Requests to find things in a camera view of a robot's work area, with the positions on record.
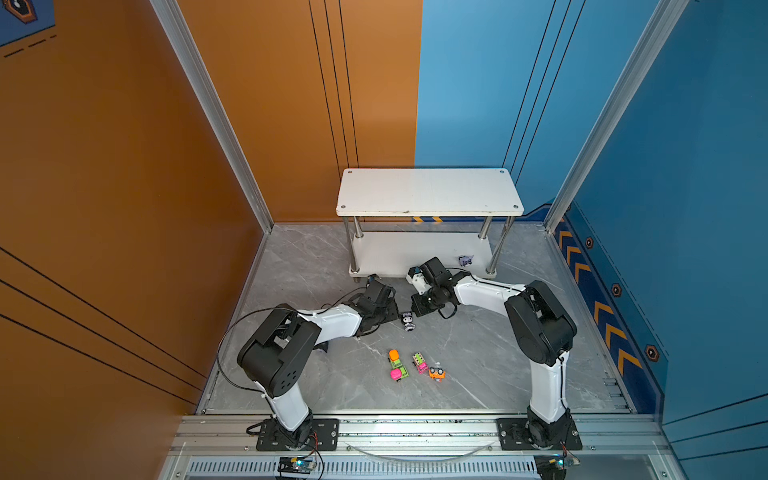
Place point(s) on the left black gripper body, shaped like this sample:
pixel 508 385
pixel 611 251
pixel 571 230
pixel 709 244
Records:
pixel 389 313

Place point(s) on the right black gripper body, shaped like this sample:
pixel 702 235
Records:
pixel 426 303

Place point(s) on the black purple bat toy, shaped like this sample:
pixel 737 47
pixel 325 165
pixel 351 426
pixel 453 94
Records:
pixel 407 321

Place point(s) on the purple toy car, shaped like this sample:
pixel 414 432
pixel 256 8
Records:
pixel 465 260

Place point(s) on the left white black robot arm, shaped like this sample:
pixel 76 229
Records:
pixel 276 354

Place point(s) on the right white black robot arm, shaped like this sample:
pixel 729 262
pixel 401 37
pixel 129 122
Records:
pixel 543 329

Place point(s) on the white two-tier shelf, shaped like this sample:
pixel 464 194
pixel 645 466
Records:
pixel 398 218

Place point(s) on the orange green toy car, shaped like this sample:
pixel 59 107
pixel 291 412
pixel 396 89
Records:
pixel 394 359

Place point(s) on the green pink toy car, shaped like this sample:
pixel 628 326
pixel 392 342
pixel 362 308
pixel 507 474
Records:
pixel 420 363

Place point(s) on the pink green toy truck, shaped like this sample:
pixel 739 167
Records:
pixel 399 373

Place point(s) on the orange round toy car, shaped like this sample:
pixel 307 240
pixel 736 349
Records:
pixel 436 373

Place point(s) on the left circuit board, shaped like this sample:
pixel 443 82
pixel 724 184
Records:
pixel 296 466

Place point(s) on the circuit board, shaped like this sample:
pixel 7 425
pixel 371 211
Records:
pixel 296 466
pixel 555 467

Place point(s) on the right circuit board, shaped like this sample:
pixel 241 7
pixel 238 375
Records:
pixel 555 467

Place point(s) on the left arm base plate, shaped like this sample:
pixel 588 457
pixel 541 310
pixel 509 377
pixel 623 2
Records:
pixel 321 434

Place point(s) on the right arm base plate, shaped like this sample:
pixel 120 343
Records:
pixel 525 434

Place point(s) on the aluminium front rail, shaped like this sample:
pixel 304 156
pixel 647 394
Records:
pixel 420 446

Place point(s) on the left aluminium corner post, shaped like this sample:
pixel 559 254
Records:
pixel 177 31

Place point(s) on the aluminium corner post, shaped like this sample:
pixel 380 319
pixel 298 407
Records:
pixel 650 43
pixel 177 31

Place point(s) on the right aluminium corner post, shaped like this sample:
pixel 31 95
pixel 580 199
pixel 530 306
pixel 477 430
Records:
pixel 650 43

